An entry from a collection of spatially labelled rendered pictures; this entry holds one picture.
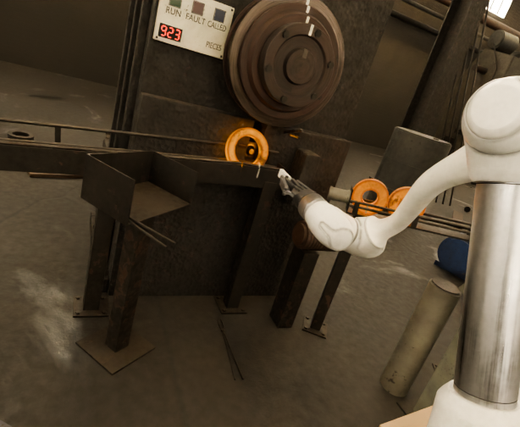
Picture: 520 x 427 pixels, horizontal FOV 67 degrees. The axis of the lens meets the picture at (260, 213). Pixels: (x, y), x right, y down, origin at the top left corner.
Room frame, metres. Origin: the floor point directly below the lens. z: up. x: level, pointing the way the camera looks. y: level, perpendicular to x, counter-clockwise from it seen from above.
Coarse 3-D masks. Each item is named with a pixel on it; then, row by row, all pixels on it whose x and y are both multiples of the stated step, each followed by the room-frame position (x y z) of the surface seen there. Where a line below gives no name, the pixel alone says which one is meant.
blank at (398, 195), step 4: (400, 188) 1.64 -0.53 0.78; (404, 188) 1.62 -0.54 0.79; (408, 188) 1.62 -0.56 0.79; (392, 192) 1.65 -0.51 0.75; (396, 192) 1.62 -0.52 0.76; (400, 192) 1.62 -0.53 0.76; (404, 192) 1.62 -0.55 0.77; (392, 196) 1.62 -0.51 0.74; (396, 196) 1.62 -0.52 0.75; (400, 196) 1.62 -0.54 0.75; (404, 196) 1.62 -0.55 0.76; (392, 200) 1.62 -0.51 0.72; (396, 200) 1.62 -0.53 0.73; (400, 200) 1.62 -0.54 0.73; (388, 204) 1.63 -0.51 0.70; (392, 204) 1.62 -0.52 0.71; (396, 204) 1.62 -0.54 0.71; (392, 208) 1.62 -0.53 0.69; (424, 208) 1.61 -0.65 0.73; (392, 212) 1.62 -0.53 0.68
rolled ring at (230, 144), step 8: (248, 128) 1.59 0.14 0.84; (232, 136) 1.55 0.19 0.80; (240, 136) 1.56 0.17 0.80; (256, 136) 1.60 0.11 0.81; (232, 144) 1.54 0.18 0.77; (264, 144) 1.62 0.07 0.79; (232, 152) 1.53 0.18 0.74; (264, 152) 1.61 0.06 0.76; (232, 160) 1.53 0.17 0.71; (256, 160) 1.61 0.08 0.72; (264, 160) 1.60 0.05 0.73
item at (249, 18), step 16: (272, 0) 1.50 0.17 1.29; (288, 0) 1.53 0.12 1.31; (304, 0) 1.56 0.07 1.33; (256, 16) 1.48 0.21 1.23; (240, 32) 1.46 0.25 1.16; (336, 32) 1.64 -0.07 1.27; (240, 48) 1.46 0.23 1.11; (240, 80) 1.48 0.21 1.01; (336, 80) 1.67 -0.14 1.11; (240, 96) 1.49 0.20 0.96; (256, 112) 1.53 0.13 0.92
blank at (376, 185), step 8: (360, 184) 1.64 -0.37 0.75; (368, 184) 1.64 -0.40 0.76; (376, 184) 1.63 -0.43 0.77; (352, 192) 1.64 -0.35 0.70; (360, 192) 1.64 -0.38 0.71; (376, 192) 1.63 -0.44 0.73; (384, 192) 1.63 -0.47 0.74; (360, 200) 1.64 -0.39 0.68; (376, 200) 1.64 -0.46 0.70; (384, 200) 1.63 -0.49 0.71; (376, 208) 1.63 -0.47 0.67
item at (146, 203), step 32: (96, 160) 1.04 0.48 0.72; (128, 160) 1.20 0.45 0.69; (160, 160) 1.27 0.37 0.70; (96, 192) 1.03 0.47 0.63; (128, 192) 0.98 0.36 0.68; (160, 192) 1.23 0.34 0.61; (192, 192) 1.20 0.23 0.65; (128, 224) 0.98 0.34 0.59; (128, 256) 1.12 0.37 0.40; (128, 288) 1.11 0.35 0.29; (128, 320) 1.14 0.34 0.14; (96, 352) 1.09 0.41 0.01; (128, 352) 1.13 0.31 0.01
